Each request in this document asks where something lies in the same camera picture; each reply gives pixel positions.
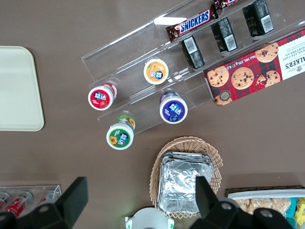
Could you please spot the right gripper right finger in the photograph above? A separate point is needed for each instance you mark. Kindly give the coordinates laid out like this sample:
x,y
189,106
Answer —
x,y
209,202

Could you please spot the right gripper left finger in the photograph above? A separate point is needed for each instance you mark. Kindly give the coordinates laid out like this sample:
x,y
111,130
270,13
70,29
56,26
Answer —
x,y
71,202

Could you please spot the silver foil tray stack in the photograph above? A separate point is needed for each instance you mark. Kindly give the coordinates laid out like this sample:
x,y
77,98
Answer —
x,y
181,181

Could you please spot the light tan wicker basket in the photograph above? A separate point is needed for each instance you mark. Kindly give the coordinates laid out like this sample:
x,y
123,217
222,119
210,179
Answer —
x,y
214,155

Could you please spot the white rectangular snack tray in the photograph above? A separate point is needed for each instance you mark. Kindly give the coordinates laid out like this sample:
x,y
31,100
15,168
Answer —
x,y
262,194

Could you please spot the dark woven tray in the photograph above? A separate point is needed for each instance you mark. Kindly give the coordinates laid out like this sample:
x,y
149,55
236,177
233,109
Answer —
x,y
262,188

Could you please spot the beige plastic tray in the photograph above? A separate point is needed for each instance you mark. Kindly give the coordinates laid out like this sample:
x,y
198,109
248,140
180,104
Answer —
x,y
16,88

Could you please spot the clear acrylic bottle rack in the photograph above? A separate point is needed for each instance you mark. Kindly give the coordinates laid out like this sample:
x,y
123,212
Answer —
x,y
56,190

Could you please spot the red cola bottle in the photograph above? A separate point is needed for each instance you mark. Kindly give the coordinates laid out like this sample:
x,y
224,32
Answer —
x,y
17,204
4,200
47,196

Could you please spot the rice cracker pack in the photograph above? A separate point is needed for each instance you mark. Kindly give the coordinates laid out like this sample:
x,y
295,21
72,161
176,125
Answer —
x,y
262,205

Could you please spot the green lid gum jar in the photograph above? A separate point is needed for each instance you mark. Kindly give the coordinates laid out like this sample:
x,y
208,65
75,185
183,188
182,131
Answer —
x,y
120,138

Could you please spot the teal snack pack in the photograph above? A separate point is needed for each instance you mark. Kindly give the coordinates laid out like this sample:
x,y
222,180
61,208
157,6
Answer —
x,y
291,207

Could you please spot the yellow snack pack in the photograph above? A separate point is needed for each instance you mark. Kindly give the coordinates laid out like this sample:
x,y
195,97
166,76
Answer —
x,y
300,208

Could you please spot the purple lid gum jar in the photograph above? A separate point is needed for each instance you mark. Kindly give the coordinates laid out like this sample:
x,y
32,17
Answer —
x,y
173,111

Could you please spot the red lid gum jar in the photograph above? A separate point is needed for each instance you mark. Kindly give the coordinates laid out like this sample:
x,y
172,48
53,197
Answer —
x,y
101,97

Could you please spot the red tartan cookie box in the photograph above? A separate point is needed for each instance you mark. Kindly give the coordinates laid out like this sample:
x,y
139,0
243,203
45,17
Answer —
x,y
250,71

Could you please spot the orange lid gum jar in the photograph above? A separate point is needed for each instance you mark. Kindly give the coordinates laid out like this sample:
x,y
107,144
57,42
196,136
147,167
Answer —
x,y
156,71

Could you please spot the small black box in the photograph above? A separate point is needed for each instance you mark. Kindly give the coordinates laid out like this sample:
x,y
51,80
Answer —
x,y
193,52
258,17
224,34

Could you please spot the clear acrylic stepped display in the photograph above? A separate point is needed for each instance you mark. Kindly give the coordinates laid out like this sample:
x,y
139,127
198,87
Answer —
x,y
238,14
124,50

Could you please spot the Snickers chocolate bar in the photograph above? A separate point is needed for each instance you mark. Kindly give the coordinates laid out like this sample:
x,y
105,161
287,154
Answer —
x,y
193,22
226,3

